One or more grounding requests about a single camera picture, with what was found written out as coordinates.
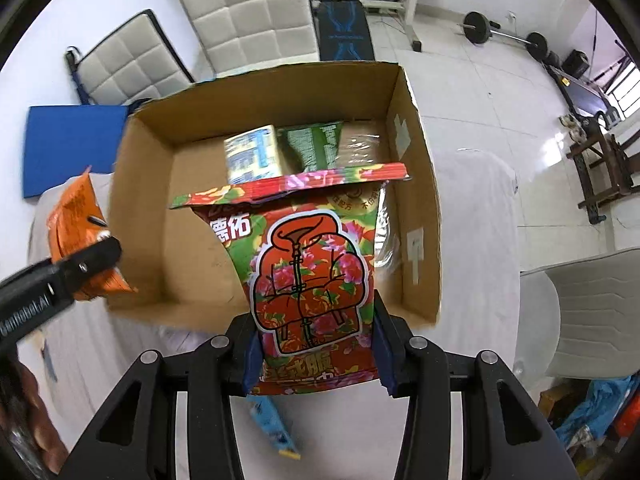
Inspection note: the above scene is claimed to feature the red floral wipes packet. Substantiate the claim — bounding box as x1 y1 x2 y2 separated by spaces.
169 161 412 397

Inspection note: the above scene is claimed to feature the orange snack packet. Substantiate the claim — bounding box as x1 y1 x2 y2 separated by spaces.
46 166 139 302

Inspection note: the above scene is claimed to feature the black barbell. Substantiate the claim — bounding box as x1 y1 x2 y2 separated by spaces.
459 11 551 63

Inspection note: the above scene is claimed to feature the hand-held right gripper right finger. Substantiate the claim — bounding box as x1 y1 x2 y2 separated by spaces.
370 290 583 480

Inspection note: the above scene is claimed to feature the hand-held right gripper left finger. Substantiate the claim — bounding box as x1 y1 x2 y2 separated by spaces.
57 314 264 480

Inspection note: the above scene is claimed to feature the black blue exercise bench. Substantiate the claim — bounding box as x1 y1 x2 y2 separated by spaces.
311 0 376 63

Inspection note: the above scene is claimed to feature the clear wrapped brown packet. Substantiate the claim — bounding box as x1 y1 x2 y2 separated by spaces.
336 120 392 167

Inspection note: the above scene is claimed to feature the blue plastic bag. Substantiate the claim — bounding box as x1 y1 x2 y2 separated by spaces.
554 376 638 453

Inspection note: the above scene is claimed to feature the black treadmill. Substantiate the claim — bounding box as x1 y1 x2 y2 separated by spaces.
546 50 621 128

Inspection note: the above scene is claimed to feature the light blue packet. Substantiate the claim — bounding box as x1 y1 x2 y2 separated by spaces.
246 394 302 461

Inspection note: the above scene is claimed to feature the cardboard box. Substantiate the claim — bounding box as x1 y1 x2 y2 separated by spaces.
107 61 443 333

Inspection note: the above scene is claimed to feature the grey plastic chair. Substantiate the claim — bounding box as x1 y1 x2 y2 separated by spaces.
520 247 640 380

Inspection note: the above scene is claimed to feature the person's left hand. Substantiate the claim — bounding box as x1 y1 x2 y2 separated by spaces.
0 355 70 476

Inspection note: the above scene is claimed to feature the large white quilted cushion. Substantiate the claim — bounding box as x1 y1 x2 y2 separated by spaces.
178 0 321 80

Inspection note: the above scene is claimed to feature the small white quilted cushion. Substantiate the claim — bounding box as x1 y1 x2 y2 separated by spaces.
65 9 196 107

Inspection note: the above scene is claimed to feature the green packet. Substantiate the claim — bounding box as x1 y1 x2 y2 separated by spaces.
277 120 344 173

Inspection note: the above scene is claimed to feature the dark wooden stand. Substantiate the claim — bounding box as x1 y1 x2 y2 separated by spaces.
566 110 640 225

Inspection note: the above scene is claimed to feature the blue foam mat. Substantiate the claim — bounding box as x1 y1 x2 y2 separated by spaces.
22 105 132 200

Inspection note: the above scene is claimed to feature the white weight rack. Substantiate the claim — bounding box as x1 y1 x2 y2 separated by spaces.
360 0 476 53

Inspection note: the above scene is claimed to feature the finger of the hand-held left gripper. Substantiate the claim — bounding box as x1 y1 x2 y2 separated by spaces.
47 236 123 302

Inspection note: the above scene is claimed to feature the yellow blue packet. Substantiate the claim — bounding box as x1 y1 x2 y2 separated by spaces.
223 124 286 185

